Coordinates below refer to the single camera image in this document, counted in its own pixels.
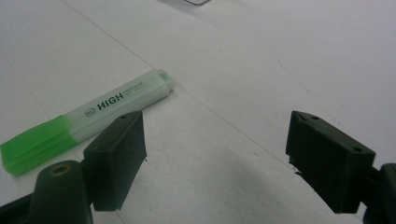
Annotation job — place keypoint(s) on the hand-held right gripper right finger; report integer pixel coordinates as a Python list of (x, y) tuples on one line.
[(330, 165)]

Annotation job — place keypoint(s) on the green highlighter pen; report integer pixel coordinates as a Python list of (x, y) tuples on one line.
[(84, 119)]

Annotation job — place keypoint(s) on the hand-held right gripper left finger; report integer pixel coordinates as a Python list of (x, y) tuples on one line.
[(116, 158)]

